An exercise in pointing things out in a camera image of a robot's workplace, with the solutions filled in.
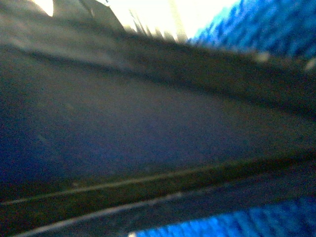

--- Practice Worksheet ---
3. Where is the blue microfiber cloth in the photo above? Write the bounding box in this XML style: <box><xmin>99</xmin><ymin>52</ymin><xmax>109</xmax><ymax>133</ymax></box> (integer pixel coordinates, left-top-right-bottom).
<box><xmin>132</xmin><ymin>0</ymin><xmax>316</xmax><ymax>237</ymax></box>

